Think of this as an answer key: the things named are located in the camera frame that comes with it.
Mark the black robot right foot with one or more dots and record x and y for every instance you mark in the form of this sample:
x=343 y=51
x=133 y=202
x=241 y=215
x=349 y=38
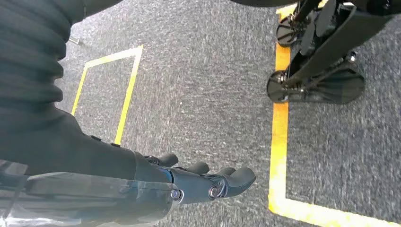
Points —
x=329 y=47

